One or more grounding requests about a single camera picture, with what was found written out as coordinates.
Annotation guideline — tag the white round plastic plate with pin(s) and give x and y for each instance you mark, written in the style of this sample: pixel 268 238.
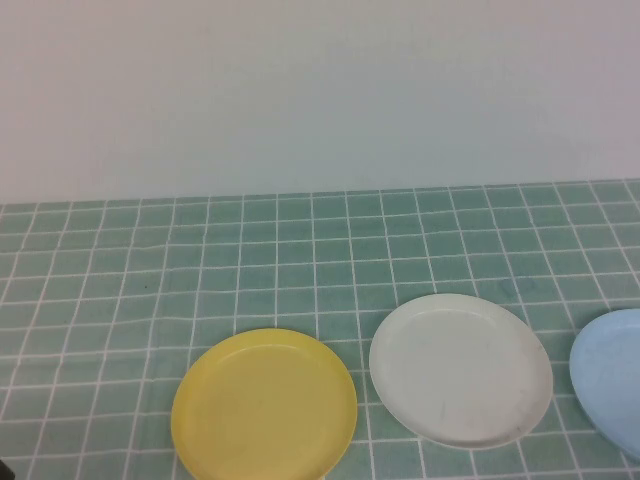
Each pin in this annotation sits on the white round plastic plate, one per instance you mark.
pixel 460 370

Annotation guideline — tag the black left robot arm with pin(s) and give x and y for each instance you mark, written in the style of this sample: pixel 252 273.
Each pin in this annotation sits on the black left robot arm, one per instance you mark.
pixel 5 471

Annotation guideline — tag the green white checked tablecloth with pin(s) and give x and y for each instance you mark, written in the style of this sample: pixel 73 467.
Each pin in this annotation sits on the green white checked tablecloth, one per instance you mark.
pixel 200 280

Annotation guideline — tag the yellow round plastic plate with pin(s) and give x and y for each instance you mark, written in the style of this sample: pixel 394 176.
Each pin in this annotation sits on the yellow round plastic plate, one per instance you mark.
pixel 265 405

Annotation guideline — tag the light blue round plastic plate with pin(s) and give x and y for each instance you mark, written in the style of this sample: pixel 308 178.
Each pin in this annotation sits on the light blue round plastic plate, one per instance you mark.
pixel 612 370

